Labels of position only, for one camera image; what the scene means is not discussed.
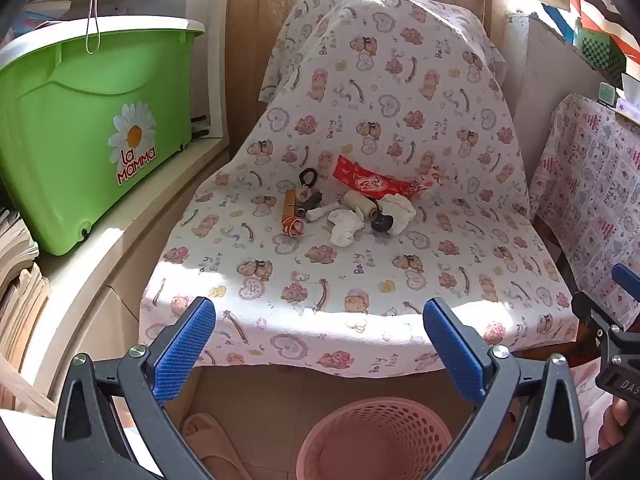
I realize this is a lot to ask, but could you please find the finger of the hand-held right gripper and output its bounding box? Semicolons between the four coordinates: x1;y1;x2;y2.
612;262;640;306
571;290;626;333

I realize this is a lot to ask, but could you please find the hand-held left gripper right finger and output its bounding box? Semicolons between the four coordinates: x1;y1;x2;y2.
422;297;587;480

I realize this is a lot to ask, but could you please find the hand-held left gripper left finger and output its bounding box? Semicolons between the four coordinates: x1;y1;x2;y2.
52;296;217;480

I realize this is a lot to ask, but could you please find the pink plastic basket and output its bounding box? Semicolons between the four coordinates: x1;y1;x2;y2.
297;397;478;480

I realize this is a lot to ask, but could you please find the white tissue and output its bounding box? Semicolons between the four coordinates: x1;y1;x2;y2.
377;195;417;235
327;209;368;247

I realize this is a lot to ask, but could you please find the beige thread spool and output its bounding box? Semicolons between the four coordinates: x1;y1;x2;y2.
345;191;381;221

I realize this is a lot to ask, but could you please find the red snack wrapper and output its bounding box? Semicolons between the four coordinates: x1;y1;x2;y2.
332;154;443;200

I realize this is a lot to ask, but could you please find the person's right hand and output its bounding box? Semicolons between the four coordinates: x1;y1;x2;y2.
598;402;632;452

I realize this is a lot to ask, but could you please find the pink slipper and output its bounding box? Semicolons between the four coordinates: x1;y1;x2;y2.
181;412;251;480

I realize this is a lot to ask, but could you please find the pink printed tablecloth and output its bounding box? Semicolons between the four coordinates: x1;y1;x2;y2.
529;92;640;331

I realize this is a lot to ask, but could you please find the bear printed white cloth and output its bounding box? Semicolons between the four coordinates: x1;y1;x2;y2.
140;0;581;380

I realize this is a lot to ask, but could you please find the cream cabinet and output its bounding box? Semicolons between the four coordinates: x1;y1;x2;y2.
0;135;236;421

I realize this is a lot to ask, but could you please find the stack of worn books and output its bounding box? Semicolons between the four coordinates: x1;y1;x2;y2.
0;205;53;376

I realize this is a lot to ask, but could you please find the green plastic storage box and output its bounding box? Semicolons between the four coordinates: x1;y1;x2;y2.
0;27;206;257

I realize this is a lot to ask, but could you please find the white box lid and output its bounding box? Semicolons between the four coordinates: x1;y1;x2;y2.
0;16;206;68

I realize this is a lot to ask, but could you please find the thin white string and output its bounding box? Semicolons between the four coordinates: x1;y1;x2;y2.
85;0;103;56

